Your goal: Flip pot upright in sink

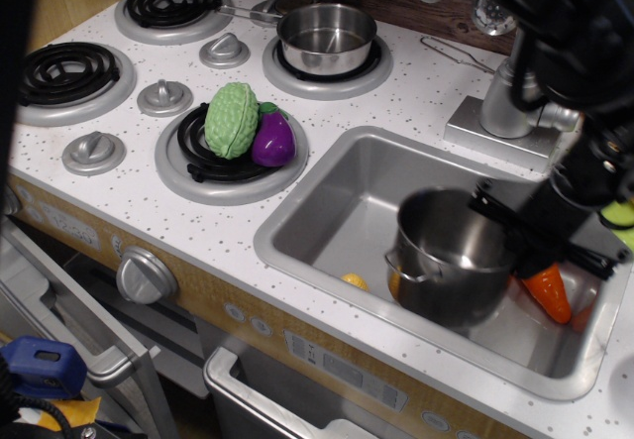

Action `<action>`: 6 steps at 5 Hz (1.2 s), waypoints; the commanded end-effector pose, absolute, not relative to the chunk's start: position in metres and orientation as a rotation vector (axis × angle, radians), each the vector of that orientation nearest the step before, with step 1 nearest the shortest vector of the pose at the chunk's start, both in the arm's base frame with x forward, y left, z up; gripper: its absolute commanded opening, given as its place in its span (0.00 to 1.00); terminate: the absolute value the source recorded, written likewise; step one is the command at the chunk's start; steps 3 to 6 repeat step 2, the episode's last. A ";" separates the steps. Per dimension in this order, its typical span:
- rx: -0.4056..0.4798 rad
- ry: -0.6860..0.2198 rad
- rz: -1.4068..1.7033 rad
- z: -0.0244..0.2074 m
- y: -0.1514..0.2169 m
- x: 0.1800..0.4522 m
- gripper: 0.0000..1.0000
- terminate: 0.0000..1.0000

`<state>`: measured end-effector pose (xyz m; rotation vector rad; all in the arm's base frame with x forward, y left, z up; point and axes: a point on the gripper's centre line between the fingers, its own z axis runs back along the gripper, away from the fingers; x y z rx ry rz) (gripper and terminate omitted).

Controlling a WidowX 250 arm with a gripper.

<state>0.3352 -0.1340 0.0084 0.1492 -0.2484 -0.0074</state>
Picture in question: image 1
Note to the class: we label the silver stove knob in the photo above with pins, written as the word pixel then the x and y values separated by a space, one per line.
pixel 92 154
pixel 164 99
pixel 265 14
pixel 225 52

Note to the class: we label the purple toy eggplant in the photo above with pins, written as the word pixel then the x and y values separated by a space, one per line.
pixel 274 143

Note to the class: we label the silver stove knob rear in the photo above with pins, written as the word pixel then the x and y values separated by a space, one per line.
pixel 265 14

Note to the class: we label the silver dishwasher door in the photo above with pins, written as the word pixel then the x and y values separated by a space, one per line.
pixel 263 399

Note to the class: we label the silver toy faucet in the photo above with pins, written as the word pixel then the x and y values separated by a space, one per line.
pixel 510 123

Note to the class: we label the orange toy carrot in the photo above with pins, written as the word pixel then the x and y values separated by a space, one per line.
pixel 548 289

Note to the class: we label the silver stove knob middle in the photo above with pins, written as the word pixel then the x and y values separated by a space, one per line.
pixel 164 99

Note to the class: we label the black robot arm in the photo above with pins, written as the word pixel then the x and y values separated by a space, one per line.
pixel 581 53

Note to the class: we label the large silver oven knob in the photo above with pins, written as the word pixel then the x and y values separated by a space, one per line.
pixel 143 278

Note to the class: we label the yellow toy corn piece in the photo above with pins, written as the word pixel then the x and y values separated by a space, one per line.
pixel 355 280

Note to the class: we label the silver stove knob back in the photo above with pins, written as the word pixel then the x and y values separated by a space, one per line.
pixel 225 52

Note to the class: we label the silver stove knob front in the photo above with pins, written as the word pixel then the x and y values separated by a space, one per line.
pixel 92 154

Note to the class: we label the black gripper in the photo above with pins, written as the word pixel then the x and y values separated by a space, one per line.
pixel 544 228

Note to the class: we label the small steel saucepan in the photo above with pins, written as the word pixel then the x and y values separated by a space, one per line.
pixel 322 39

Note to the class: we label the back left burner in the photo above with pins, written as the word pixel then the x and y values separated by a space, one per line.
pixel 170 22

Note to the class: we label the grey oven door handle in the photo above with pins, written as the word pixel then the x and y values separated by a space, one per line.
pixel 58 308

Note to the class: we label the hanging slotted steel spoon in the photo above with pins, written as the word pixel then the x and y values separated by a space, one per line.
pixel 491 18

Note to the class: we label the wire utensil on counter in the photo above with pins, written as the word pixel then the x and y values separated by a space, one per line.
pixel 454 54

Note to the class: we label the green toy bitter melon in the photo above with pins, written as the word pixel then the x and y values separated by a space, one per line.
pixel 231 120

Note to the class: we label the front centre burner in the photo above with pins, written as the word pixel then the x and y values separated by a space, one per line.
pixel 188 168

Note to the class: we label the yellow cloth bottom left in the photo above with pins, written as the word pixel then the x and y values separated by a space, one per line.
pixel 76 413

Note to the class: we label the large steel pot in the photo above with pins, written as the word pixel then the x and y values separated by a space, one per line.
pixel 449 264

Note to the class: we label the grey toy sink basin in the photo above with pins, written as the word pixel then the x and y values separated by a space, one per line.
pixel 342 218

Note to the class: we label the green cutting board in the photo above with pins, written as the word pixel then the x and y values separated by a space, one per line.
pixel 619 218

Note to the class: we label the silver knob left edge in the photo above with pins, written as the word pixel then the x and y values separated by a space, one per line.
pixel 11 203

